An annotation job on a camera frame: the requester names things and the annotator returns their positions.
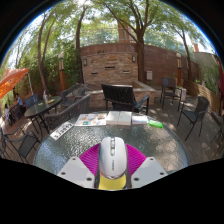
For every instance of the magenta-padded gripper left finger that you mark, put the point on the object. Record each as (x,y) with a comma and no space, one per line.
(88,159)

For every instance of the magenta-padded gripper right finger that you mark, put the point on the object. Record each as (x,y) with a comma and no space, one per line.
(136,160)

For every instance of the white computer mouse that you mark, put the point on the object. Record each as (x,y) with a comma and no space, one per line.
(112,160)

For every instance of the white printed strip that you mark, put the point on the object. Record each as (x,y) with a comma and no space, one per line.
(62,130)

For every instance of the colourful printed leaflet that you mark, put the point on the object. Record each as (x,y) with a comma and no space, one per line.
(90,119)

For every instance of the small white box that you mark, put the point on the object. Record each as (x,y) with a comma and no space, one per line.
(139,119)

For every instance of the small green bottle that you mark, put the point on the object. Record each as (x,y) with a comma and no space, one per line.
(155,123)

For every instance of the large white box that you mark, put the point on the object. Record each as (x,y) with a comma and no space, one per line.
(119,118)

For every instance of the dark mesh metal chair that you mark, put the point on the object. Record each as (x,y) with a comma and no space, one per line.
(26,143)
(71,110)
(200,106)
(71,90)

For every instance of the black slatted wooden chair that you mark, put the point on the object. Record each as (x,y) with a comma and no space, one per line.
(116,95)

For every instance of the dark round patio table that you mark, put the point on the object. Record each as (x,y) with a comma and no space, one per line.
(43,106)

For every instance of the blue chair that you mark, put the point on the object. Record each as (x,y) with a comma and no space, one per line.
(31,100)

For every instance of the person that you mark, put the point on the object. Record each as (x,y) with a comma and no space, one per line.
(6,111)
(18,100)

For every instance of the tree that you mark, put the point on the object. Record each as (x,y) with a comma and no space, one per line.
(41,53)
(140,53)
(187,53)
(79,43)

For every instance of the orange patio umbrella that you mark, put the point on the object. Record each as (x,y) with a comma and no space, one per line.
(11,81)

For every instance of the white wall box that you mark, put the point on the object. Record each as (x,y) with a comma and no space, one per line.
(149,75)

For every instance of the wooden lamp post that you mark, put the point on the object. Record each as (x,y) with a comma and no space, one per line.
(61,73)
(179,68)

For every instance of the wall lamp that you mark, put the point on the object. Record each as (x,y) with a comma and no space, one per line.
(85,62)
(134,58)

